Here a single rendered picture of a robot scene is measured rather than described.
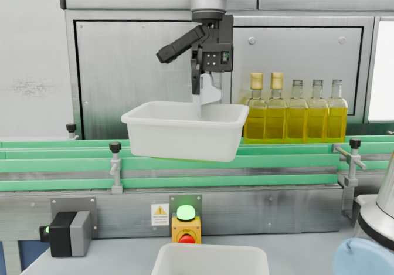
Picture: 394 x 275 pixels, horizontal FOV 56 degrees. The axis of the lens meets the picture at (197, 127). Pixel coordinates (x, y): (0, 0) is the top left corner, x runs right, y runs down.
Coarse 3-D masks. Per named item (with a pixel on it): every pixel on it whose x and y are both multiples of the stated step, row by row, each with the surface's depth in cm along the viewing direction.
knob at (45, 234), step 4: (40, 228) 89; (44, 228) 89; (40, 232) 90; (44, 232) 89; (40, 236) 90; (44, 236) 88; (48, 236) 88; (40, 240) 90; (44, 240) 89; (48, 240) 89
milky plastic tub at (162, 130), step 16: (128, 112) 71; (144, 112) 77; (160, 112) 81; (176, 112) 80; (192, 112) 80; (208, 112) 79; (224, 112) 78; (240, 112) 77; (128, 128) 68; (144, 128) 66; (160, 128) 66; (176, 128) 65; (192, 128) 64; (208, 128) 64; (224, 128) 63; (240, 128) 72; (144, 144) 67; (160, 144) 67; (176, 144) 66; (192, 144) 65; (208, 144) 65; (224, 144) 64; (176, 160) 70; (192, 160) 69; (208, 160) 66; (224, 160) 65
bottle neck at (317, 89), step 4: (316, 80) 104; (320, 80) 103; (312, 84) 105; (316, 84) 104; (320, 84) 104; (312, 88) 106; (316, 88) 104; (320, 88) 104; (312, 92) 105; (316, 92) 104; (320, 92) 104; (312, 96) 105; (316, 96) 104; (320, 96) 104
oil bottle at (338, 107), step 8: (328, 104) 105; (336, 104) 104; (344, 104) 104; (328, 112) 105; (336, 112) 105; (344, 112) 105; (328, 120) 105; (336, 120) 105; (344, 120) 105; (328, 128) 106; (336, 128) 106; (344, 128) 106; (328, 136) 106; (336, 136) 106; (344, 136) 107
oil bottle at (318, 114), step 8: (312, 104) 104; (320, 104) 104; (312, 112) 104; (320, 112) 104; (312, 120) 104; (320, 120) 105; (312, 128) 105; (320, 128) 105; (312, 136) 106; (320, 136) 106
